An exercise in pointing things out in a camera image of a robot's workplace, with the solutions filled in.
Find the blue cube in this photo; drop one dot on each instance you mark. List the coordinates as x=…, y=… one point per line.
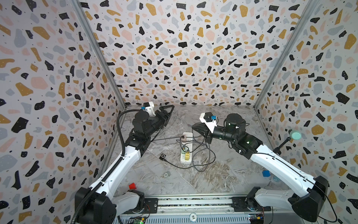
x=266, y=173

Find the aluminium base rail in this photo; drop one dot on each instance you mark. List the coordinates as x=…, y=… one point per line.
x=205, y=209

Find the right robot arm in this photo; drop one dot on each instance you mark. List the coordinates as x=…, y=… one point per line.
x=306, y=195

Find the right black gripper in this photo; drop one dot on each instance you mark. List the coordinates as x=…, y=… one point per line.
x=209, y=136

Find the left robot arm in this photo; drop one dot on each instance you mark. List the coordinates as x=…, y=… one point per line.
x=120, y=168

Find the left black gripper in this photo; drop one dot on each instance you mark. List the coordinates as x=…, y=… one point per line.
x=158, y=114

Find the yellow USB charger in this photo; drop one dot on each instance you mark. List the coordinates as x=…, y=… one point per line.
x=187, y=155

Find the white power strip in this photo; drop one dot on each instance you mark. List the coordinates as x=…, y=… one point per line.
x=189, y=147

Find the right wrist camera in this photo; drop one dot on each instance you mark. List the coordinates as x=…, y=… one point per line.
x=209, y=119

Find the red cube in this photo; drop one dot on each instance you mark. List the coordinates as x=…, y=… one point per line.
x=132, y=186

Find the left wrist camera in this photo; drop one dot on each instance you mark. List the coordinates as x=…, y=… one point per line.
x=149, y=108

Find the clear plastic packet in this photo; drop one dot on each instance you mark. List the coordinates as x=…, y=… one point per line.
x=276, y=179

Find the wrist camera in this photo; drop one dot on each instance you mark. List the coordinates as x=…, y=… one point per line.
x=209, y=119
x=149, y=108

